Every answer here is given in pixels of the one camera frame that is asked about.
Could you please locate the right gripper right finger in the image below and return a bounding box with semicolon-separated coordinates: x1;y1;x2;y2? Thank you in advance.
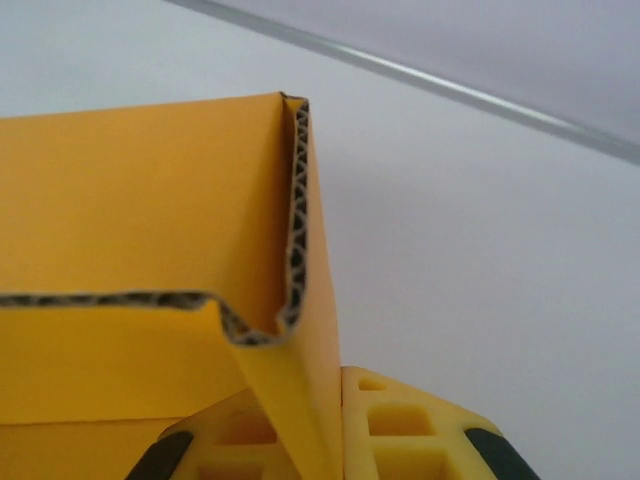
340;364;544;480

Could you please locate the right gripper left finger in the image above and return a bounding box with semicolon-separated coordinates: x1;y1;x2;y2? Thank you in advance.
127;385;304;480

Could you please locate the aluminium table edge rail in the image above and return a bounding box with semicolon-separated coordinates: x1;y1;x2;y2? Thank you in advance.
162;0;640;167

